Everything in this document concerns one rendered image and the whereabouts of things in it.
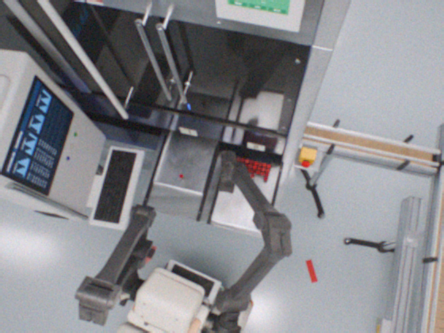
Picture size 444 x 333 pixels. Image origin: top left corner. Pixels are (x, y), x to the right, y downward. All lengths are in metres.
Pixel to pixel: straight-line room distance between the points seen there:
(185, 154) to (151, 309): 0.89
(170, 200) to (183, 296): 0.68
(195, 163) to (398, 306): 1.35
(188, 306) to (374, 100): 2.39
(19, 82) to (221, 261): 1.73
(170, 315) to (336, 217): 1.76
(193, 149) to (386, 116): 1.76
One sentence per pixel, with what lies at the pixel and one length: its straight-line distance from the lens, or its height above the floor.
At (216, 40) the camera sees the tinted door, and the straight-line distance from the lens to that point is 1.14.
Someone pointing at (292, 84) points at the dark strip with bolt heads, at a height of 1.60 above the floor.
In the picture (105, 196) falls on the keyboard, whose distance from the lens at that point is 2.01.
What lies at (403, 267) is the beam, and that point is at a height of 0.54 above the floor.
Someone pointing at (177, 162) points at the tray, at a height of 0.88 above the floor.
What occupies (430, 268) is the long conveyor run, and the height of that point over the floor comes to 0.93.
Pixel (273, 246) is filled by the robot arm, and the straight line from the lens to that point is 1.09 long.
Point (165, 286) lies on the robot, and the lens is 1.31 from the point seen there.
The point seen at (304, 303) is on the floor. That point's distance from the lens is 2.66.
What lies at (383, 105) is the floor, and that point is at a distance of 3.18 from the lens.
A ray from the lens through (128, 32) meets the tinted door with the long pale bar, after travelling 1.27.
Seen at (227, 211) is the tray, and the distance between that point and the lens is 1.79.
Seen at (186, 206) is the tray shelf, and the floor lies 0.88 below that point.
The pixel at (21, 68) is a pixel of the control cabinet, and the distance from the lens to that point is 1.54.
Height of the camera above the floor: 2.63
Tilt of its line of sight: 75 degrees down
